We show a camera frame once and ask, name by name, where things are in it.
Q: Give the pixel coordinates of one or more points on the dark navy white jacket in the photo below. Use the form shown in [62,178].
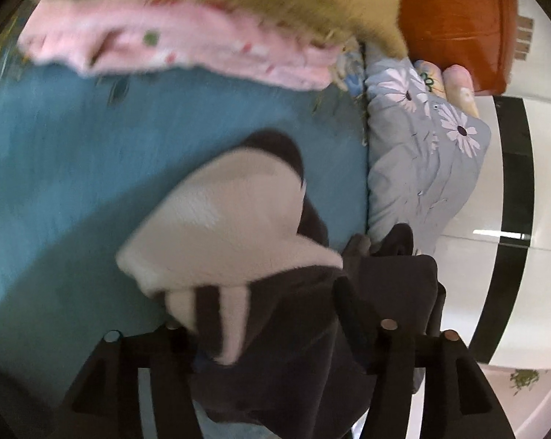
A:
[240,257]

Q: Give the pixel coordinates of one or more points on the red wooden headboard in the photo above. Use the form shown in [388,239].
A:
[477,34]

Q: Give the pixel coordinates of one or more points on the grey daisy print quilt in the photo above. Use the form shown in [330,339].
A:
[425,154]

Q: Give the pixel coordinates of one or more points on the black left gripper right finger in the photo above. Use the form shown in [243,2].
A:
[422,374]

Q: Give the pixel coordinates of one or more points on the pink floral pillow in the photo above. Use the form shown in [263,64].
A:
[455,84]

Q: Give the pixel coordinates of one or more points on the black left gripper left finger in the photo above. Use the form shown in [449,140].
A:
[133,387]

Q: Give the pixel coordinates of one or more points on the pink folded garment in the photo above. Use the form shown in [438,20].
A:
[123,36]

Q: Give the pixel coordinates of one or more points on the teal floral blanket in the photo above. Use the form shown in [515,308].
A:
[84,160]

